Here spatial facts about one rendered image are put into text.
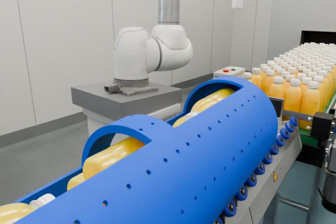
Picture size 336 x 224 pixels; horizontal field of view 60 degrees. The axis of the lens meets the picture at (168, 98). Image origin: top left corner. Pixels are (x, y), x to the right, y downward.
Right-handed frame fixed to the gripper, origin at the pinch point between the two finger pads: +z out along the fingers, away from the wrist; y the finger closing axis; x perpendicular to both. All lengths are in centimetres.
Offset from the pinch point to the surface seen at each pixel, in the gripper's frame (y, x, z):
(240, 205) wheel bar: 18, -13, 53
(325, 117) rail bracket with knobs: 5, 49, 46
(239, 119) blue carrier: 19.5, -17.0, 27.2
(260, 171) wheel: 13, 1, 50
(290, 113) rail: -11, 49, 49
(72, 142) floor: -237, 5, 144
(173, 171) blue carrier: 29, -42, 27
